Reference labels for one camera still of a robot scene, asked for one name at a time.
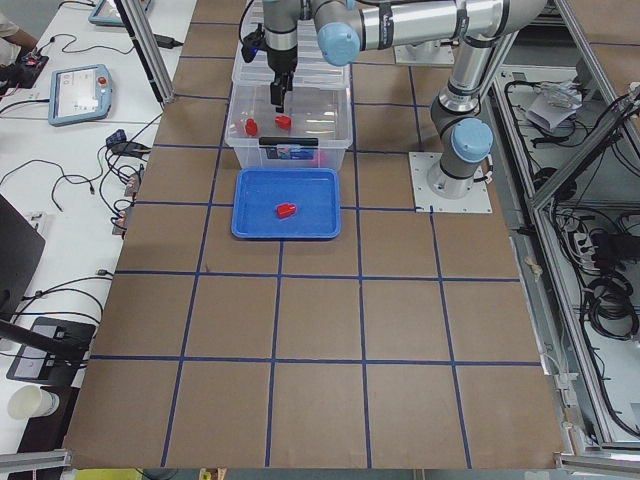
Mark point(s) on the black box latch handle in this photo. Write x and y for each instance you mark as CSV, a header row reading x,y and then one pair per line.
x,y
266,141

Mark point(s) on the blue plastic tray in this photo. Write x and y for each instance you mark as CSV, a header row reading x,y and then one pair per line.
x,y
315,192

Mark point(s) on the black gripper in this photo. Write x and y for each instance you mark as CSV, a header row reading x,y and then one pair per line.
x,y
281,61

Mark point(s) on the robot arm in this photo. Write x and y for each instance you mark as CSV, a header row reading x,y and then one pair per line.
x,y
346,28

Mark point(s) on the teach pendant tablet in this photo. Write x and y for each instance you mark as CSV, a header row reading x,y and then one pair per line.
x,y
105,13
79,94

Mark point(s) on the black power adapter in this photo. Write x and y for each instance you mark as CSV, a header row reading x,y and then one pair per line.
x,y
166,42

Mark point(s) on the aluminium frame post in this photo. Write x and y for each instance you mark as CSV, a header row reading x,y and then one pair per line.
x,y
143,40

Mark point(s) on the clear plastic storage box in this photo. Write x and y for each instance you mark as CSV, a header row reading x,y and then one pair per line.
x,y
314,129

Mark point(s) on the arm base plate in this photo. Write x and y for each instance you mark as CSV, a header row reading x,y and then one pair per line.
x,y
435,192

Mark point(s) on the white paper cup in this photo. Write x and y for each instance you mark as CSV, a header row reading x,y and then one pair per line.
x,y
32,402

